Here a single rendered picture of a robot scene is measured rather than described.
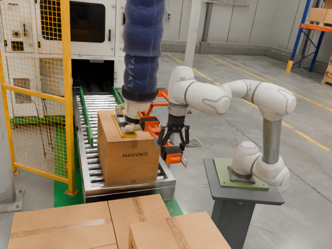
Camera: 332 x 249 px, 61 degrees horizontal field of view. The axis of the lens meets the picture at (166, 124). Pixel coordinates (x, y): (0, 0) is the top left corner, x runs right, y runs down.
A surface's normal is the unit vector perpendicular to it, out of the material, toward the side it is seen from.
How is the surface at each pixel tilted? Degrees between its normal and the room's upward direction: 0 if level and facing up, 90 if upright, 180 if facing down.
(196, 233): 0
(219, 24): 90
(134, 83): 79
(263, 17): 90
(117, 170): 90
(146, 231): 0
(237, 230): 90
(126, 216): 0
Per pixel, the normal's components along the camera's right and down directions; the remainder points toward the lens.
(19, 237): 0.11, -0.91
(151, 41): 0.50, 0.54
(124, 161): 0.32, 0.42
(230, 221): 0.00, 0.41
